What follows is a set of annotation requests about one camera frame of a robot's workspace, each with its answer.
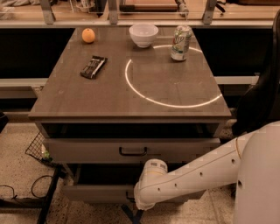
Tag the green soda can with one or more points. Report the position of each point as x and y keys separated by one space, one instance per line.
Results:
x=181 y=41

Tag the black office chair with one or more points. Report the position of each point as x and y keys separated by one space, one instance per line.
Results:
x=255 y=106

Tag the white bowl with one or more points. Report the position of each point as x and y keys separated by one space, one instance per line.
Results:
x=143 y=35

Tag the black snack bar packet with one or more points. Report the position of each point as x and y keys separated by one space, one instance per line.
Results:
x=93 y=67

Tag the grey drawer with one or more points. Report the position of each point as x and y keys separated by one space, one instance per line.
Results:
x=104 y=183
x=127 y=150

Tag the black stand leg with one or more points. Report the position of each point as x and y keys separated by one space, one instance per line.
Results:
x=43 y=204

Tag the black wire basket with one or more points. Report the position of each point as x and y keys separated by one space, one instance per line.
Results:
x=38 y=151

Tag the orange fruit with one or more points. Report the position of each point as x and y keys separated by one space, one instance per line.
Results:
x=88 y=35

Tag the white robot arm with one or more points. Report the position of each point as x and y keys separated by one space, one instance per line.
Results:
x=251 y=161

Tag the grey drawer cabinet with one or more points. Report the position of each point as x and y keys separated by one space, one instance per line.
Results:
x=138 y=93

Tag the blue tape cross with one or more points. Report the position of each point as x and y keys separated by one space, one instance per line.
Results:
x=133 y=213

